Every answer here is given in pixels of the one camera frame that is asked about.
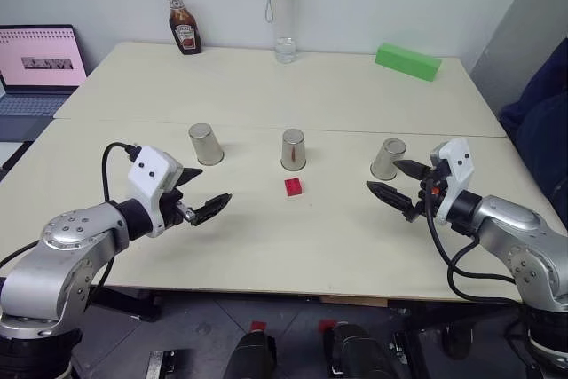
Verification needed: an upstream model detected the open laptop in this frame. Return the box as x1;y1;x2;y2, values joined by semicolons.
0;24;90;142

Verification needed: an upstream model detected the clear bottle with green lid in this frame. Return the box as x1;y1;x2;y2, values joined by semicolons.
264;0;299;65

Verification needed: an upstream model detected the brown ketchup bottle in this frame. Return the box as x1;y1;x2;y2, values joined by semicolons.
163;0;203;57

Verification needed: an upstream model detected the green rectangular block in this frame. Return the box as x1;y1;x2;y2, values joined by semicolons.
375;43;443;83

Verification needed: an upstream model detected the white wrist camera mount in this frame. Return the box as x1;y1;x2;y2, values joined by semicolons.
127;145;183;239
429;138;477;225

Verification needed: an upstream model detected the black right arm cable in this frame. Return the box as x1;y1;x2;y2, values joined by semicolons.
423;177;527;304

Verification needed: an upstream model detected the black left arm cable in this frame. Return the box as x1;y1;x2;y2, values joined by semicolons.
0;142;139;304

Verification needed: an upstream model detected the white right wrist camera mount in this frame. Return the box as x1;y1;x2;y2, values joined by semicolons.
429;138;477;225

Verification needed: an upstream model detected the inverted steel cup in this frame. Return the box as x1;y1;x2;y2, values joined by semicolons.
369;138;407;180
187;122;225;166
280;128;308;171

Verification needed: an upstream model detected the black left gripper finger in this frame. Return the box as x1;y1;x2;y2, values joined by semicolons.
192;193;233;226
177;167;204;188

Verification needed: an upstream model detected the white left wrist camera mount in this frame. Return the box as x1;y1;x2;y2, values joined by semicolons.
127;145;183;239

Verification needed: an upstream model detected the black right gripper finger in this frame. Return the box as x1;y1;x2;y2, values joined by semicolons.
393;159;430;178
366;181;417;216

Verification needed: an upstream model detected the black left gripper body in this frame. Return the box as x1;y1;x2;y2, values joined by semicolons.
159;169;197;228

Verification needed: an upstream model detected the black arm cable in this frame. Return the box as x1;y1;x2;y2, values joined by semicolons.
423;177;527;304
0;142;139;304

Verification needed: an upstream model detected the dark blue chair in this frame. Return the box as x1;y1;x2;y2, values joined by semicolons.
500;36;568;220

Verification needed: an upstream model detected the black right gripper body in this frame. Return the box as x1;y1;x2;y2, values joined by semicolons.
401;164;449;224

